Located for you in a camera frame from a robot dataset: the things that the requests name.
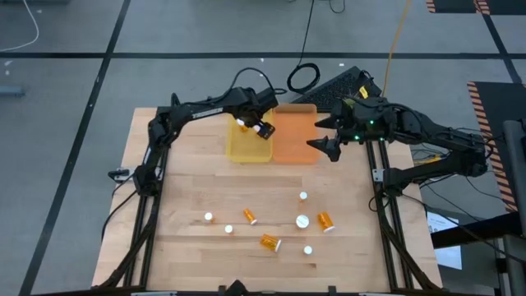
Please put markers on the silver frame corner bracket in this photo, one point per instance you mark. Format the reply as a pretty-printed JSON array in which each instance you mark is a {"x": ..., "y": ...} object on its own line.
[{"x": 154, "y": 294}]

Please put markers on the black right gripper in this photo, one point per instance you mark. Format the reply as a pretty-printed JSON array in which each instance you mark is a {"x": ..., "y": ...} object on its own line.
[{"x": 363, "y": 121}]

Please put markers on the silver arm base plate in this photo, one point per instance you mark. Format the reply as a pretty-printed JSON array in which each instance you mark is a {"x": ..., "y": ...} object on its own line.
[{"x": 378, "y": 175}]

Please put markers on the grey floor box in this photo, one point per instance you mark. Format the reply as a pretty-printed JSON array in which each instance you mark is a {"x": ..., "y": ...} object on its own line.
[{"x": 10, "y": 91}]

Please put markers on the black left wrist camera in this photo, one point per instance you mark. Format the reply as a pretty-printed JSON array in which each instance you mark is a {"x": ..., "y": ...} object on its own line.
[{"x": 267, "y": 130}]

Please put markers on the slim orange pill bottle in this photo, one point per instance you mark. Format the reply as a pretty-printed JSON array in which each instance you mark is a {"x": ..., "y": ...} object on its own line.
[
  {"x": 303, "y": 196},
  {"x": 249, "y": 215}
]

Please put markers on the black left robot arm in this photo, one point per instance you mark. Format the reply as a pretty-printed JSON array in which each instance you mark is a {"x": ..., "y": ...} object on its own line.
[{"x": 197, "y": 110}]

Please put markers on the grey metal post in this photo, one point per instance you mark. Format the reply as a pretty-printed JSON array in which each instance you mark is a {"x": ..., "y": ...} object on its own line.
[{"x": 513, "y": 185}]

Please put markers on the yellow translucent plastic bin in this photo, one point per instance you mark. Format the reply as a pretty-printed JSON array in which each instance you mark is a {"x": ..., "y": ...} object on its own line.
[{"x": 246, "y": 150}]

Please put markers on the white paper sheet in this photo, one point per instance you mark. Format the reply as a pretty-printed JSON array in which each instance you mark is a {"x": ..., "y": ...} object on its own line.
[{"x": 450, "y": 257}]

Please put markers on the black rail clip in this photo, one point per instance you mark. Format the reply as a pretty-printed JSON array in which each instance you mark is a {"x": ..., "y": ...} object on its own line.
[
  {"x": 332, "y": 290},
  {"x": 222, "y": 290}
]

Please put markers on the black desk beam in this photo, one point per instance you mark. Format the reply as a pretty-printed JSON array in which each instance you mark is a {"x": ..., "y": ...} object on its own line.
[{"x": 472, "y": 232}]

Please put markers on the black aluminium table frame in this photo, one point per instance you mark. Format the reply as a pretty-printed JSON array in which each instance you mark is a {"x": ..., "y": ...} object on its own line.
[{"x": 287, "y": 294}]

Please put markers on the large orange pill bottle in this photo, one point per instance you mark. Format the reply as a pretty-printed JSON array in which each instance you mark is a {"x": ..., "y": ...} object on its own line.
[
  {"x": 324, "y": 220},
  {"x": 269, "y": 241}
]

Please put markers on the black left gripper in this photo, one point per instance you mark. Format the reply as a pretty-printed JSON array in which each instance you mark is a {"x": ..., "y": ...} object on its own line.
[{"x": 252, "y": 103}]

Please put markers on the wide orange pill bottle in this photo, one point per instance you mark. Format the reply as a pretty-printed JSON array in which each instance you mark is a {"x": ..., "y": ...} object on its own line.
[{"x": 302, "y": 221}]

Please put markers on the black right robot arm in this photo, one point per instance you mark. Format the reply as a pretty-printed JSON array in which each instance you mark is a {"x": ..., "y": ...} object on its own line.
[{"x": 444, "y": 140}]

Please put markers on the orange translucent plastic bin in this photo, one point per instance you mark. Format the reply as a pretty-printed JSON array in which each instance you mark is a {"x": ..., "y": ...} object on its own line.
[{"x": 293, "y": 135}]

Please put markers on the black keyboard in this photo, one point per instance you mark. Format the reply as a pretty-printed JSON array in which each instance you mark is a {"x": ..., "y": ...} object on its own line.
[{"x": 328, "y": 92}]

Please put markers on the black hazard striped mat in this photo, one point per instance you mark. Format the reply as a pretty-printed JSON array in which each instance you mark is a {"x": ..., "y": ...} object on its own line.
[
  {"x": 452, "y": 5},
  {"x": 505, "y": 103}
]

